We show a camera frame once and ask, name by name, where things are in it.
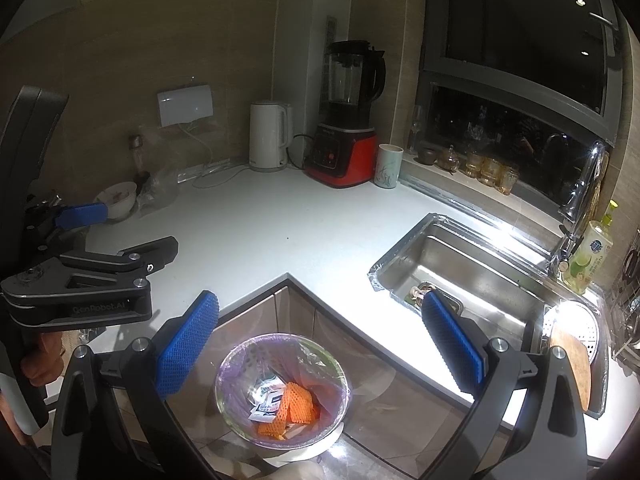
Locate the dish soap bottle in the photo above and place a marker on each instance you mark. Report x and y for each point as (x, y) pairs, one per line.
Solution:
(590, 255)

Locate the sink strainer with scraps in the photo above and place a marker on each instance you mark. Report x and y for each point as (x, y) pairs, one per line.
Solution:
(417, 292)

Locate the orange foam fruit net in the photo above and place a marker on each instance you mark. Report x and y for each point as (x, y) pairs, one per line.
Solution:
(295, 402)

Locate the person's left hand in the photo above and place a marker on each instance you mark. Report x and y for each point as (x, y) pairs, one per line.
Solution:
(42, 360)

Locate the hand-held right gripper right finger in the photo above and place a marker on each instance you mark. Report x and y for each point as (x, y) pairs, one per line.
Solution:
(455, 345)

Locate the dark tea cup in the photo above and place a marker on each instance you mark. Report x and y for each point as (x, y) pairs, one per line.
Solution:
(428, 156)

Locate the chrome faucet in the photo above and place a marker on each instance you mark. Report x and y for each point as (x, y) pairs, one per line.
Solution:
(585, 185)

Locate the perforated metal steamer tray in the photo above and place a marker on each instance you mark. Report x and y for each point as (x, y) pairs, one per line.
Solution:
(575, 320)

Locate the glass teapot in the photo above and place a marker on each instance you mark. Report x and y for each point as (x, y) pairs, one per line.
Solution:
(448, 160)

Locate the red and black blender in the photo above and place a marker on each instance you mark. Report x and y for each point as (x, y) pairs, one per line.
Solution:
(345, 150)

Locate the small white black packet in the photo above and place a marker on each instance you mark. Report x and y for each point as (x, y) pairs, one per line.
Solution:
(265, 405)

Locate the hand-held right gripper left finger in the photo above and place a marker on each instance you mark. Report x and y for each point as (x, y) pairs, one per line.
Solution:
(187, 345)

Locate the white wall socket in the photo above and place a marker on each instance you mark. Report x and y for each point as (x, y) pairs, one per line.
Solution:
(185, 105)

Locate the amber drinking glass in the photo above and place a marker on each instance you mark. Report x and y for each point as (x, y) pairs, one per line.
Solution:
(507, 181)
(473, 166)
(490, 174)

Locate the white ceramic cup with print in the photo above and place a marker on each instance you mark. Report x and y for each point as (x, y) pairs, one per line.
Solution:
(389, 167)

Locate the white bowl with food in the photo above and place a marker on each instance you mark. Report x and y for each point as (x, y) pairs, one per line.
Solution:
(117, 200)

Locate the clear wine glass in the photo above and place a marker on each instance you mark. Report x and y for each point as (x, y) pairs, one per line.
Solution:
(416, 127)

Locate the trash bin with purple bag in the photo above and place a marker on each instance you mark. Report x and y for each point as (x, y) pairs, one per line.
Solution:
(235, 370)

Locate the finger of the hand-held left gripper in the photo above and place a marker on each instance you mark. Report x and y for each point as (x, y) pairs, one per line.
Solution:
(80, 215)
(150, 255)

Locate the glass bottle with dark cap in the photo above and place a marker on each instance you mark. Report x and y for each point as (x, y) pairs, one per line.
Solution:
(139, 155)

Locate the clear plastic bag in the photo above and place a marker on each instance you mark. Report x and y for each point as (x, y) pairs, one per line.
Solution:
(157, 192)

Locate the dark window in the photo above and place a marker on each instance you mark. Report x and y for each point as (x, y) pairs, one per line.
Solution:
(500, 125)

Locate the white electric kettle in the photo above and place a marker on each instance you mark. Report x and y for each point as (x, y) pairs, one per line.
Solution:
(267, 135)

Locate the stainless steel sink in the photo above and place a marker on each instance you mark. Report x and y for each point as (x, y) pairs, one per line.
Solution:
(475, 270)

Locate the wooden cutting board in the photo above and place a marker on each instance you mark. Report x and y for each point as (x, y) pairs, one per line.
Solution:
(575, 370)

